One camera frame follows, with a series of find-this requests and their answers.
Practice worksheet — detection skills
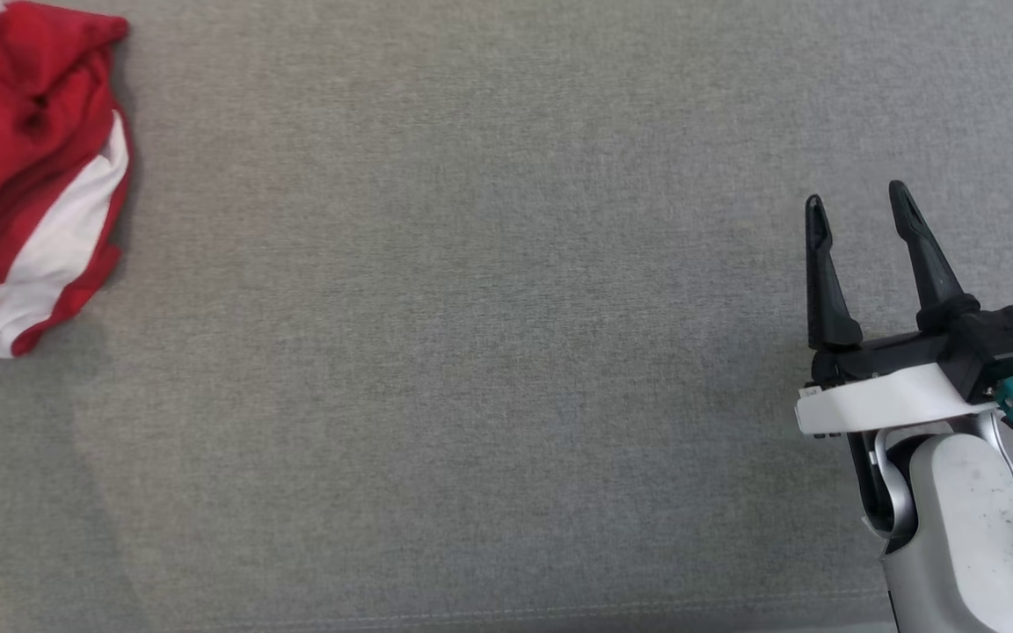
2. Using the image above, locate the red shorts wide white stripe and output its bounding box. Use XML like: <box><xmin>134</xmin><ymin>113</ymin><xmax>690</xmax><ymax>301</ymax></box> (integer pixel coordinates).
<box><xmin>0</xmin><ymin>0</ymin><xmax>133</xmax><ymax>361</ymax></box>

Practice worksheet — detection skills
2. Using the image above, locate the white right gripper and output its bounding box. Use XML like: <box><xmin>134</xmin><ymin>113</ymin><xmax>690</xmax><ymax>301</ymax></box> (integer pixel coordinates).
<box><xmin>794</xmin><ymin>179</ymin><xmax>997</xmax><ymax>438</ymax></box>

